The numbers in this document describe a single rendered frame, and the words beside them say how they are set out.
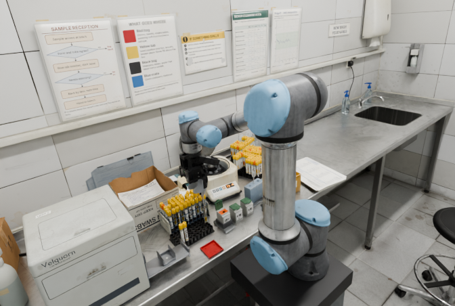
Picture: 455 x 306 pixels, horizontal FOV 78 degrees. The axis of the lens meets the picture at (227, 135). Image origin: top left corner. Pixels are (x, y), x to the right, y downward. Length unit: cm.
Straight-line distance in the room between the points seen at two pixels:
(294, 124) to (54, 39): 105
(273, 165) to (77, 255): 60
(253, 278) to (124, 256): 41
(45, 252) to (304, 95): 78
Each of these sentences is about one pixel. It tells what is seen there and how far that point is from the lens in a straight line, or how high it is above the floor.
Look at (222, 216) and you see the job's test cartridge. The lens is 125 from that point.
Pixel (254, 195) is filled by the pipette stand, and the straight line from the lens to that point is 140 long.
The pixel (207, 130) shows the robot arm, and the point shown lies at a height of 139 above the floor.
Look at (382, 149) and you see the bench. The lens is 207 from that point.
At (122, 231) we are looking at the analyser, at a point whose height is 114.
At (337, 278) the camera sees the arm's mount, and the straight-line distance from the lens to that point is 106.
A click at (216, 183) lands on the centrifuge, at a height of 95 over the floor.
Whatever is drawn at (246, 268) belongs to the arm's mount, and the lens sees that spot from 104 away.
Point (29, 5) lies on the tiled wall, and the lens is 141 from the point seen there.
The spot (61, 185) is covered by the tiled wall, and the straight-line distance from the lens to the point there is 155.
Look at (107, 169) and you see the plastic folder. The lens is 156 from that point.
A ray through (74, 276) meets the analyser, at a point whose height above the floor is 107.
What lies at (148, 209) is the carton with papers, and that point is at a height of 97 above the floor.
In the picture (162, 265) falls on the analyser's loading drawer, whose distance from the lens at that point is 115.
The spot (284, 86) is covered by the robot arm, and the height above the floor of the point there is 158.
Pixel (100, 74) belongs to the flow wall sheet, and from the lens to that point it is 143.
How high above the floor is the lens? 172
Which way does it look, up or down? 22 degrees down
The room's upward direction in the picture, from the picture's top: 4 degrees counter-clockwise
